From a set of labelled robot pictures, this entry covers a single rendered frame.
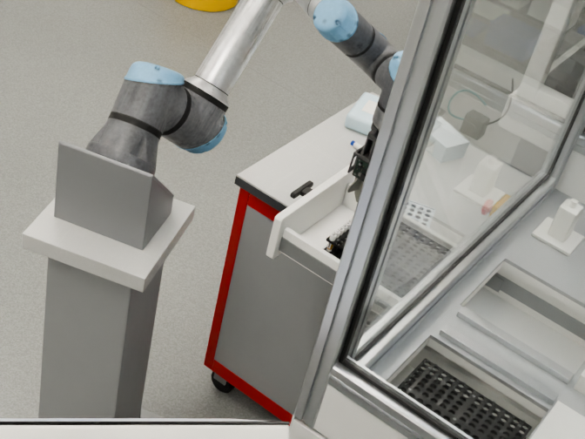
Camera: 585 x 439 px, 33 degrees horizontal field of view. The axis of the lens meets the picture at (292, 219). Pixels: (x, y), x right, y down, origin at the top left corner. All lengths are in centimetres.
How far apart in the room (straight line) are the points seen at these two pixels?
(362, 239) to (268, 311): 122
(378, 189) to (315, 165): 118
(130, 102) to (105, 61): 216
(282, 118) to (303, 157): 156
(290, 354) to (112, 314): 56
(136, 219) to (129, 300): 19
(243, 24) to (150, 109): 29
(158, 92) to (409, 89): 94
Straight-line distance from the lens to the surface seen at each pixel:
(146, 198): 203
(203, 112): 217
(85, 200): 212
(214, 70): 219
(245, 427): 125
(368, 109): 267
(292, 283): 244
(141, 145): 206
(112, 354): 231
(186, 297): 314
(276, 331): 256
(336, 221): 218
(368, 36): 190
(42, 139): 373
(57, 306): 229
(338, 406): 154
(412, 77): 121
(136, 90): 208
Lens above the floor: 215
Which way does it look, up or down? 38 degrees down
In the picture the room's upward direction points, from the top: 14 degrees clockwise
